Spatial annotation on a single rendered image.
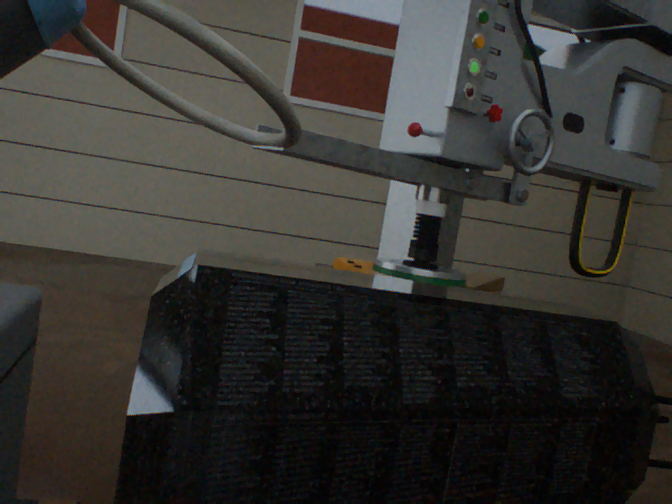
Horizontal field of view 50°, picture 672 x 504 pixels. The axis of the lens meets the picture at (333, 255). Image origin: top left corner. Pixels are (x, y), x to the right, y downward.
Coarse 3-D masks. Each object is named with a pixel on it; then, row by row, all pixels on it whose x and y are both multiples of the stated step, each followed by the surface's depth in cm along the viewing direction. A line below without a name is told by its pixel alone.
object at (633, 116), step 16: (624, 96) 195; (640, 96) 194; (656, 96) 196; (624, 112) 195; (640, 112) 194; (656, 112) 197; (608, 128) 196; (624, 128) 195; (640, 128) 195; (608, 144) 196; (624, 144) 195; (640, 144) 196
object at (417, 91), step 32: (416, 0) 162; (448, 0) 154; (512, 0) 156; (416, 32) 162; (448, 32) 153; (512, 32) 158; (416, 64) 161; (448, 64) 152; (512, 64) 160; (416, 96) 160; (512, 96) 161; (384, 128) 168; (448, 128) 152; (480, 128) 157; (448, 160) 155; (480, 160) 159
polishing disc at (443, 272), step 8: (384, 264) 163; (392, 264) 161; (400, 264) 163; (408, 272) 159; (416, 272) 158; (424, 272) 158; (432, 272) 158; (440, 272) 160; (448, 272) 163; (456, 272) 167
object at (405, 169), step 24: (312, 144) 139; (336, 144) 142; (360, 144) 145; (360, 168) 147; (384, 168) 150; (408, 168) 154; (432, 168) 158; (456, 192) 178; (480, 192) 168; (504, 192) 172
